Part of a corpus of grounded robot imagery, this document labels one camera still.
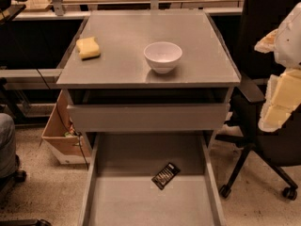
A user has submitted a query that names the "grey drawer cabinet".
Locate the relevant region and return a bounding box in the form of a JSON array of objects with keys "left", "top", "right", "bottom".
[{"left": 56, "top": 8, "right": 242, "bottom": 134}]

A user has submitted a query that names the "open middle drawer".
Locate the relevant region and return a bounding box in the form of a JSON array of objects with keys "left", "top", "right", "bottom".
[{"left": 78, "top": 133, "right": 226, "bottom": 226}]

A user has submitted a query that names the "black rxbar chocolate wrapper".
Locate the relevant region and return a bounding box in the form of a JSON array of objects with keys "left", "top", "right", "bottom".
[{"left": 151, "top": 163, "right": 181, "bottom": 190}]

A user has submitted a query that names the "black cable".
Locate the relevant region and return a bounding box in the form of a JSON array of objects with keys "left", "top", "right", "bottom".
[{"left": 37, "top": 68, "right": 90, "bottom": 170}]

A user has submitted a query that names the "white bowl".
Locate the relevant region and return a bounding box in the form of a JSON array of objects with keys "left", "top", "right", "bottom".
[{"left": 144, "top": 41, "right": 182, "bottom": 73}]

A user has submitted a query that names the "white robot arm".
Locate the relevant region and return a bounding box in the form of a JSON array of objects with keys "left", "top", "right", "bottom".
[{"left": 255, "top": 3, "right": 301, "bottom": 132}]

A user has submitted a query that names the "yellow sponge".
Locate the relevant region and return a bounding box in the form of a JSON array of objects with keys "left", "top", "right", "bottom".
[{"left": 76, "top": 37, "right": 101, "bottom": 59}]

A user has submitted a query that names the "black office chair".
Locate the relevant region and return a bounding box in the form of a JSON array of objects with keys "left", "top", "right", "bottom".
[{"left": 215, "top": 0, "right": 301, "bottom": 201}]

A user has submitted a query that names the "person leg in jeans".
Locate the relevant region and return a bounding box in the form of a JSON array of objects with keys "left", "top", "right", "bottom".
[{"left": 0, "top": 113, "right": 17, "bottom": 178}]

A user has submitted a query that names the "black chair left edge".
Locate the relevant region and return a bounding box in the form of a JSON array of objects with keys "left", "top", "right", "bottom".
[{"left": 0, "top": 169, "right": 53, "bottom": 226}]

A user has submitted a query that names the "top drawer front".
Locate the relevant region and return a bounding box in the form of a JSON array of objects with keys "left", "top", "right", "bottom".
[{"left": 67, "top": 104, "right": 230, "bottom": 133}]

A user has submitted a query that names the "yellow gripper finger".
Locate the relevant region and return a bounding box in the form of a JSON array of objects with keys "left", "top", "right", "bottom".
[
  {"left": 258, "top": 69, "right": 301, "bottom": 132},
  {"left": 254, "top": 29, "right": 277, "bottom": 54}
]

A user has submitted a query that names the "cardboard box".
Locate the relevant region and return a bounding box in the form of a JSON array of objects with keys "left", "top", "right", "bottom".
[{"left": 41, "top": 92, "right": 90, "bottom": 164}]

